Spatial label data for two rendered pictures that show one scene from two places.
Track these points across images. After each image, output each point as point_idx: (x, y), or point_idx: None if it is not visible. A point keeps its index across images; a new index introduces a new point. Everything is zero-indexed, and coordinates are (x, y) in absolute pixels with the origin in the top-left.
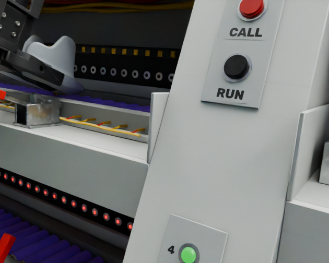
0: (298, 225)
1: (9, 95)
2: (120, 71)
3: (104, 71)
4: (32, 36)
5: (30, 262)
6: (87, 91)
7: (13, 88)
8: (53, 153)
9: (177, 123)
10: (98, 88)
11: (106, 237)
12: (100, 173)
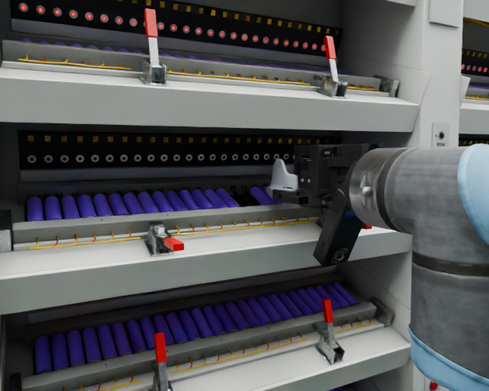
0: None
1: (270, 212)
2: (262, 155)
3: (247, 157)
4: (283, 161)
5: (292, 316)
6: (244, 178)
7: (207, 199)
8: (368, 241)
9: None
10: (243, 172)
11: (288, 277)
12: (393, 240)
